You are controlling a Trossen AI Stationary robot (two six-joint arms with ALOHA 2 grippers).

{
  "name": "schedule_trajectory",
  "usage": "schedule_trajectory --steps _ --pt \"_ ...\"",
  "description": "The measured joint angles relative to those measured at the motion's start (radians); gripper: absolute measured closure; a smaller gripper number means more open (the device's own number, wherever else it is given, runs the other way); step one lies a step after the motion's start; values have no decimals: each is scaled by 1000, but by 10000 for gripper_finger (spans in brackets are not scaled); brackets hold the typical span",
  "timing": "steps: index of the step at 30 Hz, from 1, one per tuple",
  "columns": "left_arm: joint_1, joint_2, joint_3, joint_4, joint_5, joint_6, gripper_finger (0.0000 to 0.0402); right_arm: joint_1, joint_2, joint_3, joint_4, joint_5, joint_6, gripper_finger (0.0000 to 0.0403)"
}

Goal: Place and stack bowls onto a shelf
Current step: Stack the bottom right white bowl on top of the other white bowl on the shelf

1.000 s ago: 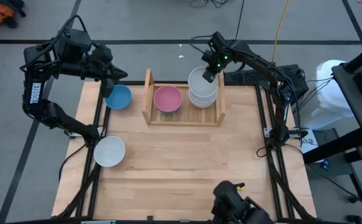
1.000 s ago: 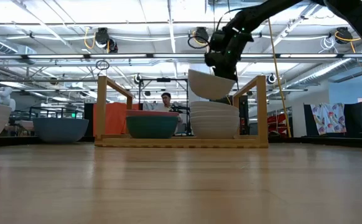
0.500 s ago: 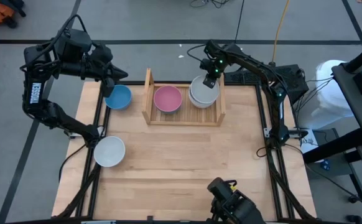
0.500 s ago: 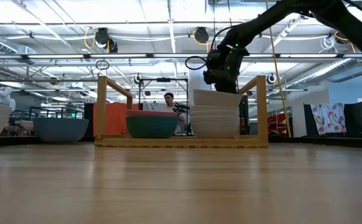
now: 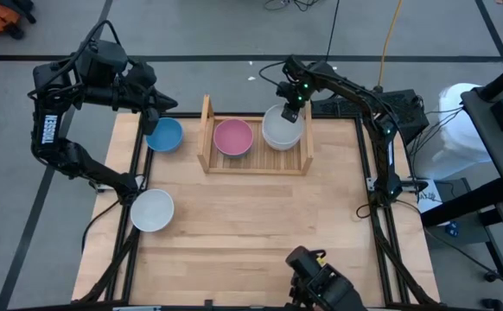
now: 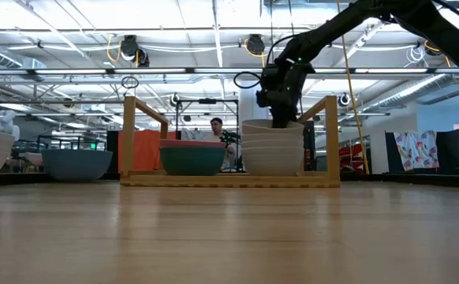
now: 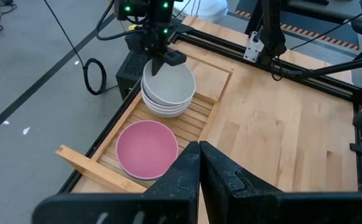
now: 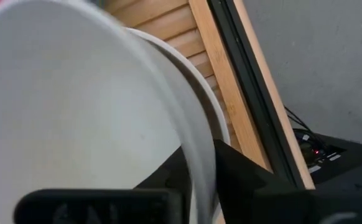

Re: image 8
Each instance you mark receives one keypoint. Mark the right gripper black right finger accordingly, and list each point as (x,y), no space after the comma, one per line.
(262,202)

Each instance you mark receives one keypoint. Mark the wooden slatted shelf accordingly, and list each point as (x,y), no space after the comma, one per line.
(230,93)

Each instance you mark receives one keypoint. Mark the black perforated case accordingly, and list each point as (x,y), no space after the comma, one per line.
(349,168)

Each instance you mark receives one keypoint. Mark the black aluminium table frame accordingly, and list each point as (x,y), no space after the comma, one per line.
(255,93)

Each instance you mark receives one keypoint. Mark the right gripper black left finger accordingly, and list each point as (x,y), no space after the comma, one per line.
(106,207)

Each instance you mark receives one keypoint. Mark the white bowl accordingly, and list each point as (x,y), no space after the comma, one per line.
(213,99)
(75,93)

